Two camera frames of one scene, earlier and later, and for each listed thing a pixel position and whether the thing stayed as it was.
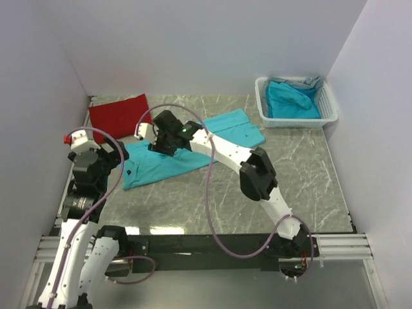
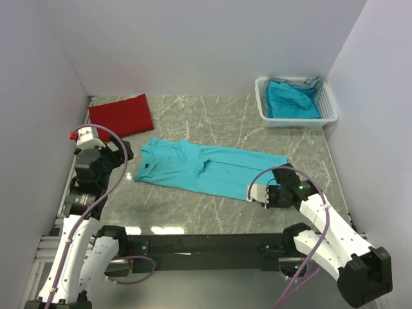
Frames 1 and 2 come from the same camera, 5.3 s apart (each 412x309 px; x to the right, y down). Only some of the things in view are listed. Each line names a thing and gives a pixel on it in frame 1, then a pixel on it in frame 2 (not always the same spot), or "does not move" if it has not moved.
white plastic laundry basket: [327, 107] does not move
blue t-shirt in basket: [284, 101] does not move
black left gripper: [113, 157] does not move
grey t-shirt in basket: [311, 82] does not move
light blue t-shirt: [143, 164] to [204, 169]
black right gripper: [157, 147] to [271, 203]
